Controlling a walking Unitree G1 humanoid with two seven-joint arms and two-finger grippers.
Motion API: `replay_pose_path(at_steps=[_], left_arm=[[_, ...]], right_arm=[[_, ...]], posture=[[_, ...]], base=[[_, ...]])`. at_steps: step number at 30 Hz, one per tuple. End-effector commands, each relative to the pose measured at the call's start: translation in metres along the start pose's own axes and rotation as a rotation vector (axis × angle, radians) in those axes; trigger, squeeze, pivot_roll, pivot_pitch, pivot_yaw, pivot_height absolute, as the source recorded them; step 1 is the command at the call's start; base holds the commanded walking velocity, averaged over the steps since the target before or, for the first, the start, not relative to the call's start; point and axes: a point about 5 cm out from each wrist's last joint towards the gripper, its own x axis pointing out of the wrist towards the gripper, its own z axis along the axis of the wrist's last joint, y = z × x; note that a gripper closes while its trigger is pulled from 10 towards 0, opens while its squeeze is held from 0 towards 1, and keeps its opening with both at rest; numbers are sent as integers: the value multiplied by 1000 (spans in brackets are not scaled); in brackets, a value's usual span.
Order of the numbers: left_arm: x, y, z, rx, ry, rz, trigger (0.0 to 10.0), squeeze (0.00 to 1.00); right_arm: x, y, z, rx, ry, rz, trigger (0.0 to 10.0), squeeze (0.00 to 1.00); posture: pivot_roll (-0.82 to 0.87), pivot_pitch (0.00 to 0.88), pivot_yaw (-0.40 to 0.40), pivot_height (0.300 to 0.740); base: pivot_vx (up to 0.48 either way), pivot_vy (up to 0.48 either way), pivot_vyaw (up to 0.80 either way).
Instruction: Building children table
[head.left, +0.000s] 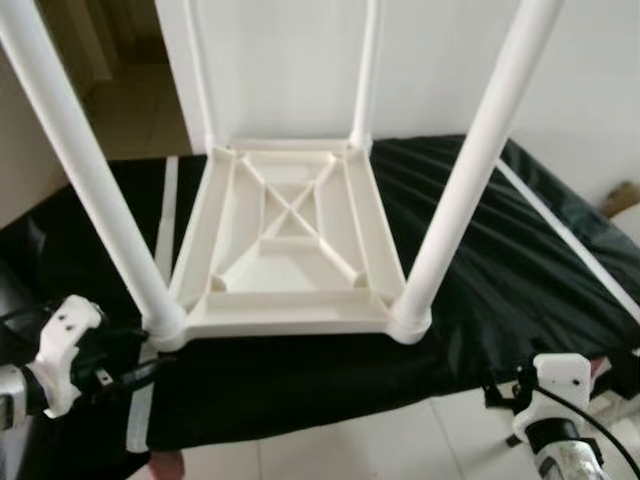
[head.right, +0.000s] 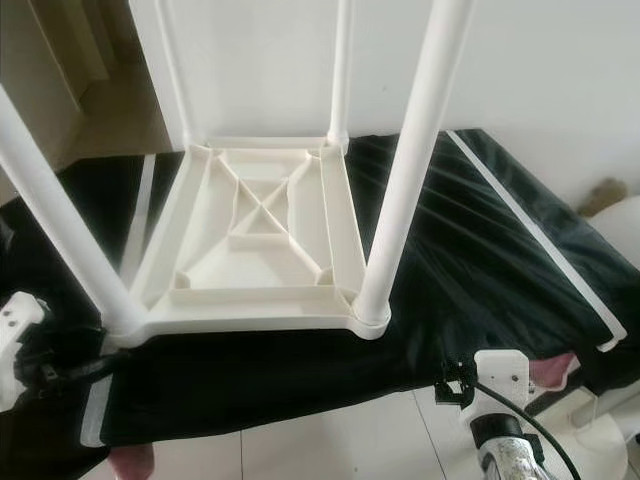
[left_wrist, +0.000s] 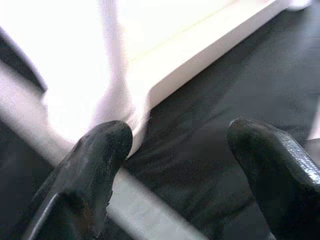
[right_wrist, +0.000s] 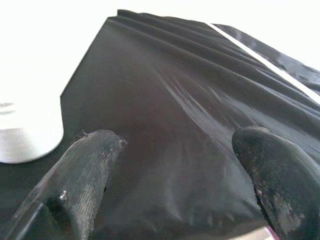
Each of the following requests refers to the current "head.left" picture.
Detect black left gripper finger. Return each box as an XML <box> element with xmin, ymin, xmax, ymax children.
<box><xmin>105</xmin><ymin>360</ymin><xmax>163</xmax><ymax>394</ymax></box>

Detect pink cloth item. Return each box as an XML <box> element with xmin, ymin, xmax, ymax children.
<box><xmin>150</xmin><ymin>450</ymin><xmax>189</xmax><ymax>480</ymax></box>
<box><xmin>588</xmin><ymin>357</ymin><xmax>614</xmax><ymax>383</ymax></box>

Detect black table cloth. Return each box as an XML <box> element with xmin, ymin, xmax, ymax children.
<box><xmin>0</xmin><ymin>135</ymin><xmax>640</xmax><ymax>480</ymax></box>

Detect white round stand base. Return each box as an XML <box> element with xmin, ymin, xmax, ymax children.
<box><xmin>600</xmin><ymin>400</ymin><xmax>640</xmax><ymax>480</ymax></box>

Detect white rounded object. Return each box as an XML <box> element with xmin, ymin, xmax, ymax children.
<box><xmin>612</xmin><ymin>208</ymin><xmax>640</xmax><ymax>251</ymax></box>

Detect small tan object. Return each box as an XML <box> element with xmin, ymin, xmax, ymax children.
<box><xmin>600</xmin><ymin>182</ymin><xmax>640</xmax><ymax>216</ymax></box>

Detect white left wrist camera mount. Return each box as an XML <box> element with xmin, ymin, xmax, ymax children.
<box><xmin>28</xmin><ymin>295</ymin><xmax>105</xmax><ymax>419</ymax></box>

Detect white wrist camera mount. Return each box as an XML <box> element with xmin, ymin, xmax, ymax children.
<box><xmin>28</xmin><ymin>295</ymin><xmax>105</xmax><ymax>419</ymax></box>
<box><xmin>512</xmin><ymin>353</ymin><xmax>592</xmax><ymax>443</ymax></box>

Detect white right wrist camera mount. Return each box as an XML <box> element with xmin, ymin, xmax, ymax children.
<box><xmin>512</xmin><ymin>353</ymin><xmax>592</xmax><ymax>443</ymax></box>

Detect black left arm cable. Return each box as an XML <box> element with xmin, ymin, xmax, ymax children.
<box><xmin>0</xmin><ymin>300</ymin><xmax>56</xmax><ymax>329</ymax></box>

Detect beige door frame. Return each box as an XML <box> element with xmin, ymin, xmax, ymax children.
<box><xmin>50</xmin><ymin>0</ymin><xmax>131</xmax><ymax>81</ymax></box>

